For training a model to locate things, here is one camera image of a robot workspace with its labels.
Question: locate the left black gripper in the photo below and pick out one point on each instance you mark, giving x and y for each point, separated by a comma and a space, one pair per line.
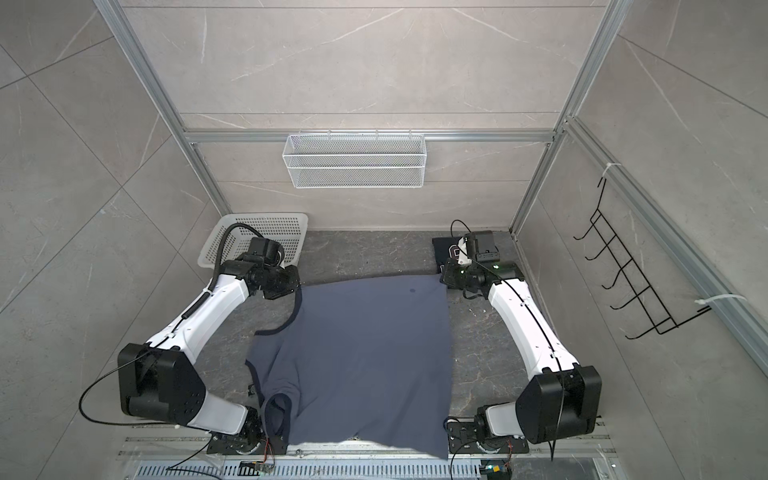
293, 281

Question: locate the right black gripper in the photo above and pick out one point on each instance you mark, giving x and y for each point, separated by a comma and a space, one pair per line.
450, 273

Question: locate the navy tank top red trim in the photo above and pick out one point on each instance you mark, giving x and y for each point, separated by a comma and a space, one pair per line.
445, 250

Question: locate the white plastic laundry basket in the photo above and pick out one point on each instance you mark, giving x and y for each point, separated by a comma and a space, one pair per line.
288, 229

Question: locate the grey blue tank top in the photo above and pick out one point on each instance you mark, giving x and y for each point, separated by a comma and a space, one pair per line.
369, 358

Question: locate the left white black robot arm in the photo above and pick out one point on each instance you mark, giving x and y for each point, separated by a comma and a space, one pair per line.
158, 380

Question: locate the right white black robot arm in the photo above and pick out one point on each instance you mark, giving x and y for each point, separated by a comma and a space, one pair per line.
561, 399

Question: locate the white zip tie upper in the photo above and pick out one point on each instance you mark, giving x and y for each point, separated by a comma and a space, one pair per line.
608, 166

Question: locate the white zip tie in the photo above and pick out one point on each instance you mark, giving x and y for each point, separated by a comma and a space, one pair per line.
720, 297
608, 166

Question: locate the small circuit board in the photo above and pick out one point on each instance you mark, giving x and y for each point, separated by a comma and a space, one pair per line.
253, 468

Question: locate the white zip tie lower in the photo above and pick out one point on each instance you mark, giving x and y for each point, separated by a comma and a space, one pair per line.
720, 297

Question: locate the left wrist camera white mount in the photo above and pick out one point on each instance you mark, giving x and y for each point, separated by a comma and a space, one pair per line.
463, 258

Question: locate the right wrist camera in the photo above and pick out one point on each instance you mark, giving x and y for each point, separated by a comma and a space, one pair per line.
483, 247

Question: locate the white wire mesh wall basket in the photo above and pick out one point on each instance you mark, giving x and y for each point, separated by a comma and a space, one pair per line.
360, 160

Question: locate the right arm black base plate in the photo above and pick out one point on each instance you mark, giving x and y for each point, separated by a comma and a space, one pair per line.
465, 436

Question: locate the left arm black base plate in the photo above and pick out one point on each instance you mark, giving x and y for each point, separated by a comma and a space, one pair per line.
251, 439

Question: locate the white slotted cable duct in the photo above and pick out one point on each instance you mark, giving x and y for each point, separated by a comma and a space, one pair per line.
319, 469

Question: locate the black wire hook rack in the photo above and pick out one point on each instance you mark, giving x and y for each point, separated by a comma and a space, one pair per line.
629, 272

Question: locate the aluminium frame profiles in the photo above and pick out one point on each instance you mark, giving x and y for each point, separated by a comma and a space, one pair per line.
739, 317

